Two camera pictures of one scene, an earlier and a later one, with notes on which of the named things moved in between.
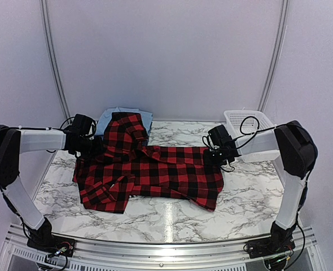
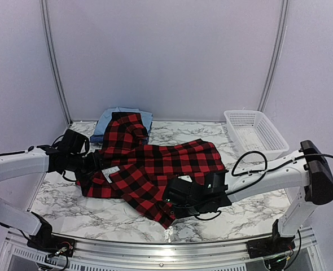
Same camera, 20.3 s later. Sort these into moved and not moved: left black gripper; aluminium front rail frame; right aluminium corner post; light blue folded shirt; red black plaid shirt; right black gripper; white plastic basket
Moved: left black gripper; right black gripper; red black plaid shirt
Not moved: aluminium front rail frame; light blue folded shirt; right aluminium corner post; white plastic basket
